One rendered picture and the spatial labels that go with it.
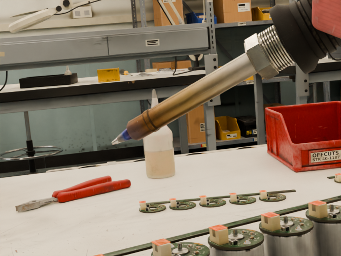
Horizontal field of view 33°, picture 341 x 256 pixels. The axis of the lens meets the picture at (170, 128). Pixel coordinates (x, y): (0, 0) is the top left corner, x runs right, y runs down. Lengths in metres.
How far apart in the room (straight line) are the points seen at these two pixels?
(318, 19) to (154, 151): 0.49
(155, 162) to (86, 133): 4.09
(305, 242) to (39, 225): 0.31
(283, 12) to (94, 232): 0.34
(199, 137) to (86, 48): 2.05
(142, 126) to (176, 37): 2.42
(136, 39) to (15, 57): 0.52
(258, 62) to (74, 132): 4.55
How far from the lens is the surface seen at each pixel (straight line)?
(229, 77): 0.20
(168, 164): 0.66
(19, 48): 2.57
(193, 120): 4.42
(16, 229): 0.53
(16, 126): 4.73
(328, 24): 0.18
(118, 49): 2.58
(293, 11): 0.19
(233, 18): 4.50
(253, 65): 0.19
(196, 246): 0.26
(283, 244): 0.27
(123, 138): 0.22
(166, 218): 0.51
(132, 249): 0.26
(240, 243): 0.26
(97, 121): 4.73
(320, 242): 0.29
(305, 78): 2.85
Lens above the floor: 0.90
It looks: 8 degrees down
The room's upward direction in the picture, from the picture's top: 5 degrees counter-clockwise
